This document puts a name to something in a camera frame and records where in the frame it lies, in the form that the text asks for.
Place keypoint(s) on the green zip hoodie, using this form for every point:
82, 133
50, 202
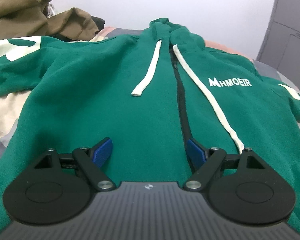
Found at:
150, 94

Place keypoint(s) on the brown hooded coat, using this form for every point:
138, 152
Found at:
25, 18

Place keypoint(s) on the black padded jacket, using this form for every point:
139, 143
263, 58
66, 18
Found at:
98, 21

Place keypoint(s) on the grey wardrobe door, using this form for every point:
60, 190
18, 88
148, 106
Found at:
281, 45

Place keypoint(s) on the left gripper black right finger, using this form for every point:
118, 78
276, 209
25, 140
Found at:
242, 187

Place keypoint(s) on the patchwork bed sheet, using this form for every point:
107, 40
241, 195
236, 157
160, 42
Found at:
12, 104

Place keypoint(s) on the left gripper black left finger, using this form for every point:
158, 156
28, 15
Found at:
58, 186

